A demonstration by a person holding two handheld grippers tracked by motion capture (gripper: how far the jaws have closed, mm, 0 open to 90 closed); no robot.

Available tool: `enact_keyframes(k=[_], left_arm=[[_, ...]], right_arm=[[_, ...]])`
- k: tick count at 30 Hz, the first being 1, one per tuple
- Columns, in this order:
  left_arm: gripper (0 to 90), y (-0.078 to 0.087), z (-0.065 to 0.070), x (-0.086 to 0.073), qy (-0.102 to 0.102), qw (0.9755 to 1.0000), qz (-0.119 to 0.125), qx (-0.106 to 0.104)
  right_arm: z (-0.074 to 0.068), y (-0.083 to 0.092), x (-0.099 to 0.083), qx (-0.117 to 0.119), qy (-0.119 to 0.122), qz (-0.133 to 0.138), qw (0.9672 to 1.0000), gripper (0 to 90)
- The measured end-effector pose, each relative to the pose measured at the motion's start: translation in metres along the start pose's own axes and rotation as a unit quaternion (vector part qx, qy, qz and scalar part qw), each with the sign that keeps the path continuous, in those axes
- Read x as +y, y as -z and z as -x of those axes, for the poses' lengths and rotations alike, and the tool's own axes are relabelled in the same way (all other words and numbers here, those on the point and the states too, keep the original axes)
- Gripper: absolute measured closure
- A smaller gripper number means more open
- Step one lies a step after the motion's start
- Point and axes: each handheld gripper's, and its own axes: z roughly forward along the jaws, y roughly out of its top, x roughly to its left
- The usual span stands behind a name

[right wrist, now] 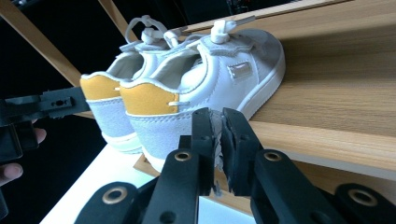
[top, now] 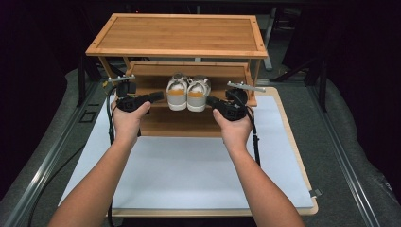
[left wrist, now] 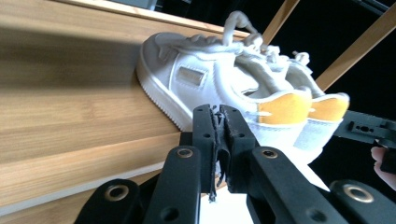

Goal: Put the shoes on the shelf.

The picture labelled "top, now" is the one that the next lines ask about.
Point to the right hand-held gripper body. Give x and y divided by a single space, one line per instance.
235 110

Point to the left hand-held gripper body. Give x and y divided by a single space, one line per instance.
127 102

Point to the wooden three-tier shoe rack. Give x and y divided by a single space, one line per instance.
176 34

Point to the small yellow tag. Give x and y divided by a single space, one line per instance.
105 84

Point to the white foam mat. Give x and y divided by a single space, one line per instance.
189 176

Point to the person's right hand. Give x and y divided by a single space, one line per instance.
236 134

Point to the small grey clip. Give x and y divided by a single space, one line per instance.
316 193

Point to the person's left hand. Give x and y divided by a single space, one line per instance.
127 124

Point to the grey metal rail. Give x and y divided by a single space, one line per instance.
47 164
343 157

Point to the grey metal stand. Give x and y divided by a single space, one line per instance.
269 47

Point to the black stand leg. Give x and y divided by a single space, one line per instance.
322 88
81 85

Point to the beige and white sneaker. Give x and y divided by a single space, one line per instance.
177 97
198 99

